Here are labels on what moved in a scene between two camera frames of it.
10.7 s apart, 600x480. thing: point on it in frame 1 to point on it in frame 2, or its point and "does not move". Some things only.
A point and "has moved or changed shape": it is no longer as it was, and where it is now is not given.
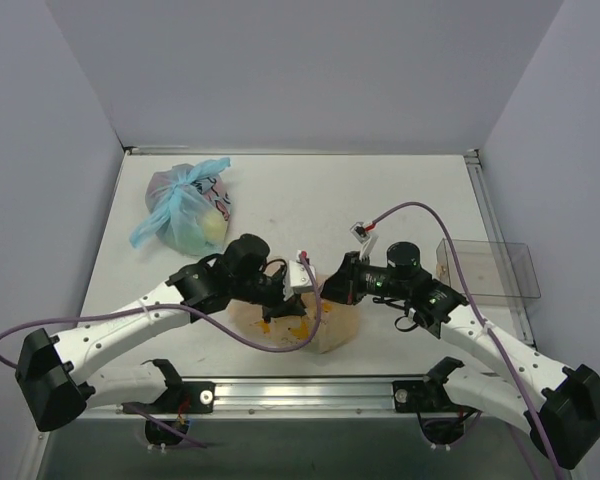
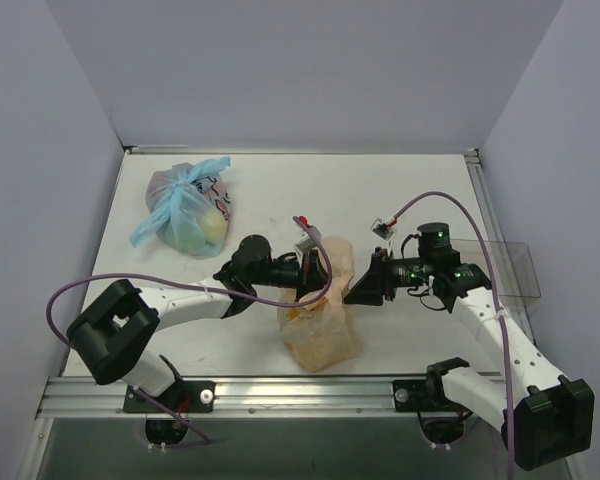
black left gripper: [284, 302] to [309, 272]
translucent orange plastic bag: [337, 325] has moved or changed shape
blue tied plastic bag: [190, 208] does not move
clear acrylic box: [491, 268] does not move
